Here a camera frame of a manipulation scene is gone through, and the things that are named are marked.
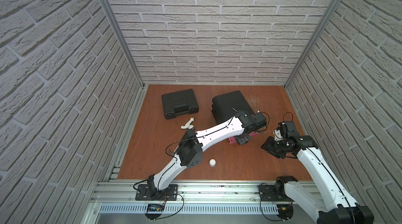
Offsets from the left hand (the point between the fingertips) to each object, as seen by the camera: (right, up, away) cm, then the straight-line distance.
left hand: (234, 128), depth 84 cm
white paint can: (-12, -18, -3) cm, 22 cm away
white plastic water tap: (-27, 0, +11) cm, 29 cm away
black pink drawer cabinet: (-5, +12, +3) cm, 14 cm away
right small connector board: (+21, -35, -14) cm, 43 cm away
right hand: (+15, -9, -5) cm, 19 cm away
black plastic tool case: (-34, +14, +19) cm, 41 cm away
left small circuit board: (-40, -36, -13) cm, 56 cm away
